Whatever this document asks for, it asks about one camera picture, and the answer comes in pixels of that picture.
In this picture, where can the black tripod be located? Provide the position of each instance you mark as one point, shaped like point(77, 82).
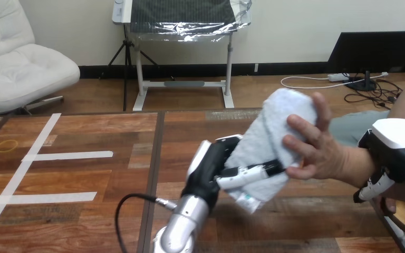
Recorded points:
point(127, 56)

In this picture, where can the white desk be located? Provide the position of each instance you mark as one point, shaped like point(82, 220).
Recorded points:
point(183, 83)

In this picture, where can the person's body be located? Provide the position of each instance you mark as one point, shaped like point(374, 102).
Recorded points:
point(356, 125)

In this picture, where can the dark screen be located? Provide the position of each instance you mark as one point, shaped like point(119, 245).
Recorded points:
point(373, 49)

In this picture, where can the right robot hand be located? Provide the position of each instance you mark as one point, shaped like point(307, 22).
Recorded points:
point(398, 150)

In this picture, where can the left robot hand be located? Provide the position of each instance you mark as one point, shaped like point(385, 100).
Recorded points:
point(206, 171)

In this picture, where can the white power strip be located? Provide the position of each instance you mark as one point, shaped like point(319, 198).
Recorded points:
point(337, 77)

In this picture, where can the white cushioned chair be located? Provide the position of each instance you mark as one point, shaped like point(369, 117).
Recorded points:
point(20, 69)

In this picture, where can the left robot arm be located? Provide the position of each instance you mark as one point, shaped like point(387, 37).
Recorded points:
point(185, 223)

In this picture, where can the foil sheet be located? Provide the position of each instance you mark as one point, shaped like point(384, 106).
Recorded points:
point(188, 29)

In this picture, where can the white towel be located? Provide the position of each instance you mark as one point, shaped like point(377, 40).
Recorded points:
point(276, 125)

